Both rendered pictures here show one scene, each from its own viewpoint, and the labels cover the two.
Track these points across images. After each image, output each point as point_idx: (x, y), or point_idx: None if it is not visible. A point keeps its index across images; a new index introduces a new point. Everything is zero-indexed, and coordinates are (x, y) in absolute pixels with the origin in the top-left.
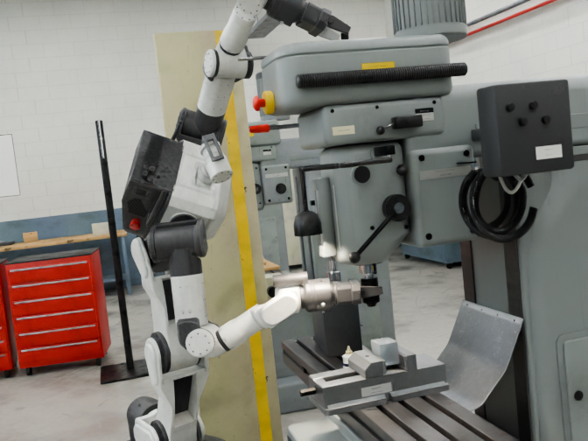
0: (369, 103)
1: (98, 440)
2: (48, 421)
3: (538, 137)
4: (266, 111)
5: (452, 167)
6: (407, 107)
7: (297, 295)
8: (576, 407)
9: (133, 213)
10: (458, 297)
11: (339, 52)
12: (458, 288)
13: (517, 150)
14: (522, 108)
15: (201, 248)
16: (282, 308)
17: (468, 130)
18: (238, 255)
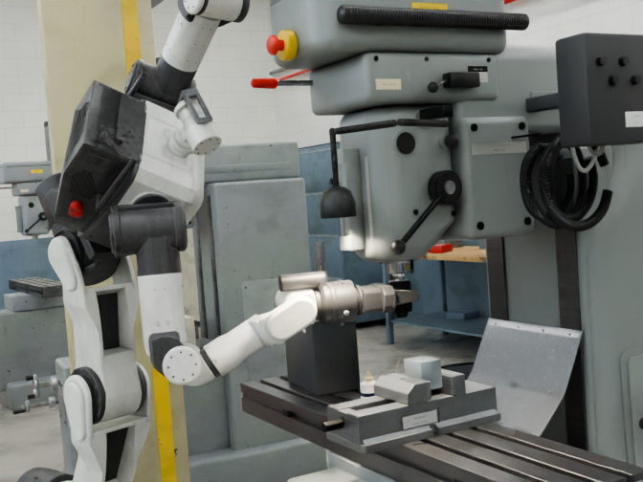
0: (417, 54)
1: None
2: None
3: (628, 100)
4: (285, 55)
5: (507, 142)
6: (459, 62)
7: (313, 300)
8: (640, 438)
9: (76, 194)
10: (369, 361)
11: None
12: (366, 352)
13: (607, 113)
14: (612, 64)
15: (185, 236)
16: (296, 317)
17: (522, 99)
18: None
